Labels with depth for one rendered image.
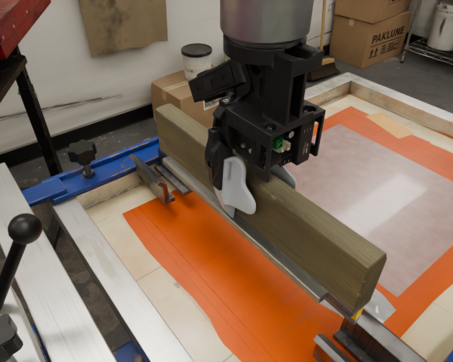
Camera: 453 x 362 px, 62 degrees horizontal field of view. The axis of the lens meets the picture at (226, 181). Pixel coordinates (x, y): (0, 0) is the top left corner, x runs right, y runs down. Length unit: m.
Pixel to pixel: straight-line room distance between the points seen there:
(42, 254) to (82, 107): 2.14
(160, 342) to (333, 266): 0.21
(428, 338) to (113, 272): 0.41
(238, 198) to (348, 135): 0.50
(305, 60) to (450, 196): 0.52
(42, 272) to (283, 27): 0.37
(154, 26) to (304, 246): 2.33
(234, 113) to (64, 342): 0.28
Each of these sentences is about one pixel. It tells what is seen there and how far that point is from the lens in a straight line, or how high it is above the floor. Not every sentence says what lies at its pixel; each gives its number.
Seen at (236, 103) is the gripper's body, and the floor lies 1.23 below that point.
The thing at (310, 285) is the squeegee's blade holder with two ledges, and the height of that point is 1.08.
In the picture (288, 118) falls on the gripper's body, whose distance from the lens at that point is 0.33.
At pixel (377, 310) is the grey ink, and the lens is 0.56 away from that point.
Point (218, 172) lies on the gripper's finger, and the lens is 0.40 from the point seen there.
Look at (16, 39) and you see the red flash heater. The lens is 1.29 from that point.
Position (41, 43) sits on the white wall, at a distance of 2.43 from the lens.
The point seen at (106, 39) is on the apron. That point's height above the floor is 0.63.
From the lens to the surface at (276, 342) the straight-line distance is 0.51.
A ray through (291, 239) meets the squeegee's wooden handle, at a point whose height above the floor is 1.11.
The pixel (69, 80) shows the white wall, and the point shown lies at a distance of 2.53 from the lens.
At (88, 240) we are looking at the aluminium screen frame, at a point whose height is 0.99.
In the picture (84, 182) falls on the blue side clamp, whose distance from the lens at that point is 0.67.
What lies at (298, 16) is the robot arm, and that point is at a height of 1.32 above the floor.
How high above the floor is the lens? 1.40
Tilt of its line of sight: 39 degrees down
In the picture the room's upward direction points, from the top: straight up
